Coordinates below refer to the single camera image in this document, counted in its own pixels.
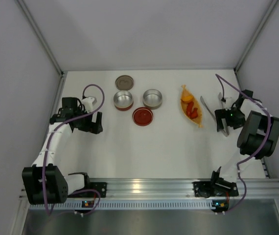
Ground red-banded steel container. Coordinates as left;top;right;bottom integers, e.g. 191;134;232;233
113;91;134;111

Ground woven bamboo boat tray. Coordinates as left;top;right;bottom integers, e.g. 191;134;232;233
180;85;203;128

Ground right frame post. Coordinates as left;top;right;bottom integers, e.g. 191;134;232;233
234;0;279;72

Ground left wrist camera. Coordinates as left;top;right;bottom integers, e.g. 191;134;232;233
82;96;97;113

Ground left frame post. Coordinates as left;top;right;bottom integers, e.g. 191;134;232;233
15;0;65;75

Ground metal tongs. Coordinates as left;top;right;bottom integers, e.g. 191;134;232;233
199;92;230;137

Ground orange food piece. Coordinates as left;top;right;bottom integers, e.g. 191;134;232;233
181;95;194;103

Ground brown-banded steel container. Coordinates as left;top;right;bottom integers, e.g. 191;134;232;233
142;89;163;109

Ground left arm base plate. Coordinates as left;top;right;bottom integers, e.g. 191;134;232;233
68;182;107;198

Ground brown round lid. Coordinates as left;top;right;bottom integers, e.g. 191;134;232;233
115;75;134;91

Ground red octopus sausage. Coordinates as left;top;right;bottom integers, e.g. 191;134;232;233
190;108;198;119

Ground red round lid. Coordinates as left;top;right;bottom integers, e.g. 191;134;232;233
132;107;154;126

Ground slotted cable duct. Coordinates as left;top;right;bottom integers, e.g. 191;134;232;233
28;199;277;211

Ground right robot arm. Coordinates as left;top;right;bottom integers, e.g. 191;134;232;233
210;90;279;196

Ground frame post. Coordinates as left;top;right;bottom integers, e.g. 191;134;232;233
15;0;65;75
234;0;279;72

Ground red sausage piece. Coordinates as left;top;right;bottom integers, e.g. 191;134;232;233
186;101;194;116

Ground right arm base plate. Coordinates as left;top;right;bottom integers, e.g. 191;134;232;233
193;181;239;198

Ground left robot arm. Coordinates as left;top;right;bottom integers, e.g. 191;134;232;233
22;96;103;205

